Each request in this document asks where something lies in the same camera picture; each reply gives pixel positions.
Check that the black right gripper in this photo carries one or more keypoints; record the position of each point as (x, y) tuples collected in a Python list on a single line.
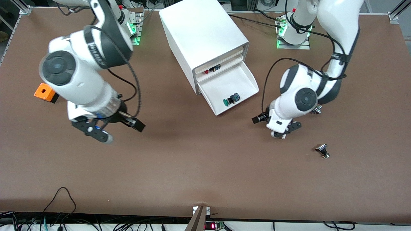
[(119, 117)]

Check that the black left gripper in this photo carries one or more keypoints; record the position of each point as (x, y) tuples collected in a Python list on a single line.
[(260, 118)]

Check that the green push button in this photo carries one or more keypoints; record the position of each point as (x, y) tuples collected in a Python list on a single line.
[(228, 102)]

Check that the white plastic drawer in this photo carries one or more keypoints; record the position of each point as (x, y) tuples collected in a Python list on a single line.
[(231, 83), (224, 58), (224, 66)]

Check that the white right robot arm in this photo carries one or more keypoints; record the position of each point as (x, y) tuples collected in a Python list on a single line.
[(80, 80)]

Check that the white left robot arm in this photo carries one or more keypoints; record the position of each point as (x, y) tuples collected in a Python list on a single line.
[(295, 93)]

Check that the orange button box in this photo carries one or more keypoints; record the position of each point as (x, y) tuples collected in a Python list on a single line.
[(43, 91)]

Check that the white drawer cabinet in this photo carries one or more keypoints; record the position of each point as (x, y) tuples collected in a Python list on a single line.
[(199, 29)]

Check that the device with red display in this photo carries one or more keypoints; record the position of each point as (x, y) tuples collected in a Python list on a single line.
[(213, 226)]

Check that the silver knob switch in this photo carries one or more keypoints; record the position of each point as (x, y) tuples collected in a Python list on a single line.
[(318, 110)]

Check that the red and black switch part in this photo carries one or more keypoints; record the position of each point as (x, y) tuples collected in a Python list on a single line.
[(213, 68)]

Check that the black key switch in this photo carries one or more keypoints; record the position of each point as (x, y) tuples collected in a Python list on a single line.
[(322, 149)]

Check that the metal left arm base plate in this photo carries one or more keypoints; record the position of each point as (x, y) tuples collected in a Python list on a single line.
[(293, 47)]

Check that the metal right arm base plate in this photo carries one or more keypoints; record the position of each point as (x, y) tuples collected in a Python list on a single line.
[(136, 19)]

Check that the aluminium frame profile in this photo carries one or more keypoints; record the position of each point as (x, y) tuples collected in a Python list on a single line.
[(22, 8), (396, 14)]

